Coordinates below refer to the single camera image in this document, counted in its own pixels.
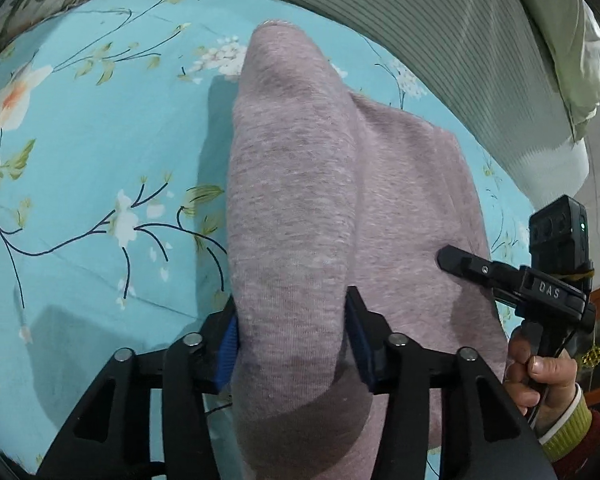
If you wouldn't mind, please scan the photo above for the green striped quilt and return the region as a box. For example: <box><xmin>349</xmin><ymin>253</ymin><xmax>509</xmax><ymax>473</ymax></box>
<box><xmin>95</xmin><ymin>0</ymin><xmax>588</xmax><ymax>216</ymax></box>

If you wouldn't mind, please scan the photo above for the green pillow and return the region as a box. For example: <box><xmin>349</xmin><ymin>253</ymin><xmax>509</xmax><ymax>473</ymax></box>
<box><xmin>502</xmin><ymin>0</ymin><xmax>600</xmax><ymax>142</ymax></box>

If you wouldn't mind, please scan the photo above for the pink knit sweater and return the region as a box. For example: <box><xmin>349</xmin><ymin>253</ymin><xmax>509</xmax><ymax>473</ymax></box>
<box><xmin>226</xmin><ymin>20</ymin><xmax>508</xmax><ymax>480</ymax></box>

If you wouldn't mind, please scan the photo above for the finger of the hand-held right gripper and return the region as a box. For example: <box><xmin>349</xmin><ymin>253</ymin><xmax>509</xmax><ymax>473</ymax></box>
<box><xmin>436</xmin><ymin>245</ymin><xmax>526</xmax><ymax>303</ymax></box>

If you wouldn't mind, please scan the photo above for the person's right forearm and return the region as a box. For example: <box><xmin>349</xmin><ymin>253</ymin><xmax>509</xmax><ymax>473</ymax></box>
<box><xmin>530</xmin><ymin>384</ymin><xmax>600</xmax><ymax>480</ymax></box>

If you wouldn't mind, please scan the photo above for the blue floral bed sheet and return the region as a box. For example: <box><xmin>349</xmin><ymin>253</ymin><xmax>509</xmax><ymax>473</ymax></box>
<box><xmin>0</xmin><ymin>0</ymin><xmax>536</xmax><ymax>476</ymax></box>

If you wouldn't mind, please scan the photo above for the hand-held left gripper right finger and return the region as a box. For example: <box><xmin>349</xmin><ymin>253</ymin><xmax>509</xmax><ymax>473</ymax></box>
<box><xmin>345</xmin><ymin>286</ymin><xmax>556</xmax><ymax>480</ymax></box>

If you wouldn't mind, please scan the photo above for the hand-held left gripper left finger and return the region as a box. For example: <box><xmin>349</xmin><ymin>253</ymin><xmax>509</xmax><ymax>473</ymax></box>
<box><xmin>35</xmin><ymin>305</ymin><xmax>241</xmax><ymax>480</ymax></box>

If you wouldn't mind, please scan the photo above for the person's right hand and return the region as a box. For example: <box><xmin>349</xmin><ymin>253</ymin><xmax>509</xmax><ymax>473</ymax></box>
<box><xmin>502</xmin><ymin>332</ymin><xmax>581</xmax><ymax>418</ymax></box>

